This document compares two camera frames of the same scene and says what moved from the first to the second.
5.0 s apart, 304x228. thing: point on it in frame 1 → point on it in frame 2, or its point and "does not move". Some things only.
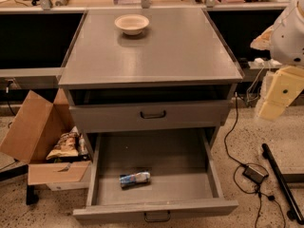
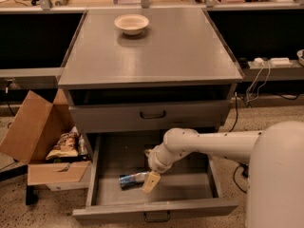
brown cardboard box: (32, 130) does not move
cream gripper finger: (263, 42) → (160, 159)
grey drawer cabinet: (152, 104) does not move
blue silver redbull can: (134, 180) does not move
